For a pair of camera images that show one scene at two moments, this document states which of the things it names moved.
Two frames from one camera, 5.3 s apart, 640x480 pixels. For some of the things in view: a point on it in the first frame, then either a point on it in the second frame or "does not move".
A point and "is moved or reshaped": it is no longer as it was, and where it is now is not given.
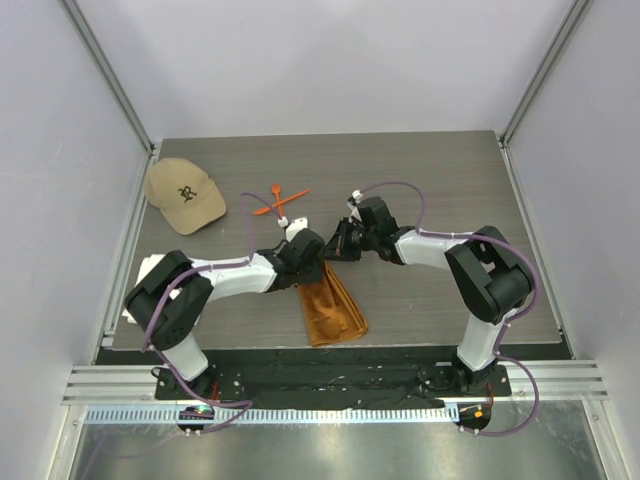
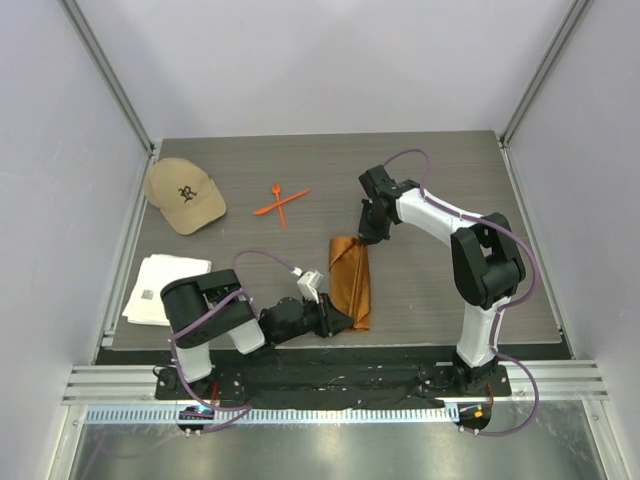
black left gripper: [313, 277] -> [331, 320]
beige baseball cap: [186, 196] does not move
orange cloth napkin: [331, 312] is moved or reshaped
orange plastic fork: [276, 188] does not move
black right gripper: [339, 248] -> [368, 234]
